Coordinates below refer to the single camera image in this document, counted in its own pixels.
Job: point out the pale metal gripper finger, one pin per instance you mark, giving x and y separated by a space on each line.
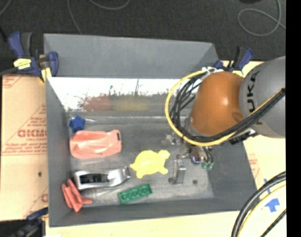
172 138
179 174

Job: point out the grey metal bin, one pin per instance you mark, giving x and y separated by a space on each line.
145 137

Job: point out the yellow toy turtle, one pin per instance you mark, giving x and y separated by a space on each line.
149 164

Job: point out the dark green flat block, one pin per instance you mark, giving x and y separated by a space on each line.
135 193

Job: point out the silver metal stapler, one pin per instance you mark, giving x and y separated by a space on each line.
116 175

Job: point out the pink plastic pouch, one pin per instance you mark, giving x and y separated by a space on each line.
95 144

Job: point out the blue star-shaped toy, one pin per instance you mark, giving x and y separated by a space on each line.
77 123

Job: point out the red folded cloth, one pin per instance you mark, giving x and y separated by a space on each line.
72 196

